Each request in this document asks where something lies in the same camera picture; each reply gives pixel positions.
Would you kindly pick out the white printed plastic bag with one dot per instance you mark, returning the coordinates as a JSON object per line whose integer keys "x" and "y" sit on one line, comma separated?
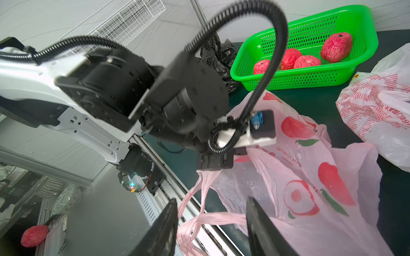
{"x": 376, "y": 107}

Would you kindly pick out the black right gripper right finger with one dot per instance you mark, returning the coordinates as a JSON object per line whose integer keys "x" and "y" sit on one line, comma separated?
{"x": 264, "y": 238}

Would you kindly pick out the black plastic bag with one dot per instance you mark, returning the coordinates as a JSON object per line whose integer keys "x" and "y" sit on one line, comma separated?
{"x": 220, "y": 57}

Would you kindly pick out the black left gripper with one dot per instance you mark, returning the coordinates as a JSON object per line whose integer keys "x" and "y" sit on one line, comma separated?
{"x": 183, "y": 106}

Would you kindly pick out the pink plastic bag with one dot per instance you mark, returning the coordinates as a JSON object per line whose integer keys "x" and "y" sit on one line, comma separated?
{"x": 323, "y": 200}

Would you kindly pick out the red apple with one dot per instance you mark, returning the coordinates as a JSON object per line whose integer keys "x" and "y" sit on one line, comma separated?
{"x": 337, "y": 47}
{"x": 306, "y": 61}
{"x": 289, "y": 59}
{"x": 261, "y": 67}

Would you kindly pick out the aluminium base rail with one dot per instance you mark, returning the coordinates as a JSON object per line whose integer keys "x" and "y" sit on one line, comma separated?
{"x": 179, "y": 177}

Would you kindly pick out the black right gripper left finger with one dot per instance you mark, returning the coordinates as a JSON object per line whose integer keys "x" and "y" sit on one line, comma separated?
{"x": 160, "y": 240}

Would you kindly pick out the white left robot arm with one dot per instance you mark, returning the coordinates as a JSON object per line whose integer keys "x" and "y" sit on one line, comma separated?
{"x": 67, "y": 86}

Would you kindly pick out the green plastic basket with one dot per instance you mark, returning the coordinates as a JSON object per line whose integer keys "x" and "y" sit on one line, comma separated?
{"x": 308, "y": 36}

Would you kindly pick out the white wire basket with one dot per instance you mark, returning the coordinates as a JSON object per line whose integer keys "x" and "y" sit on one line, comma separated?
{"x": 119, "y": 21}

